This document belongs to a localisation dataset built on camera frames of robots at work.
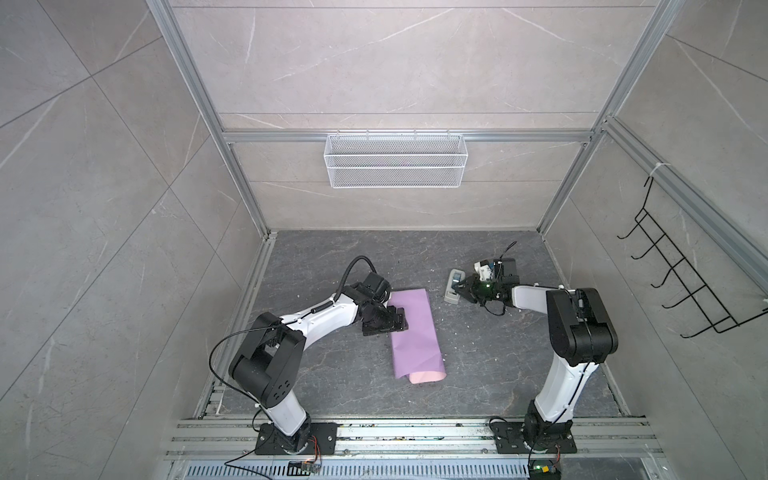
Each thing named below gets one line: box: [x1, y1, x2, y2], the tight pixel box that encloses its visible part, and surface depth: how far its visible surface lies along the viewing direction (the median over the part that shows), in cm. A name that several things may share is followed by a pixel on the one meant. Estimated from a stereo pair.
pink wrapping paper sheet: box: [387, 288, 447, 385], surface depth 85 cm
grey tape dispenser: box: [444, 268, 466, 305], surface depth 100 cm
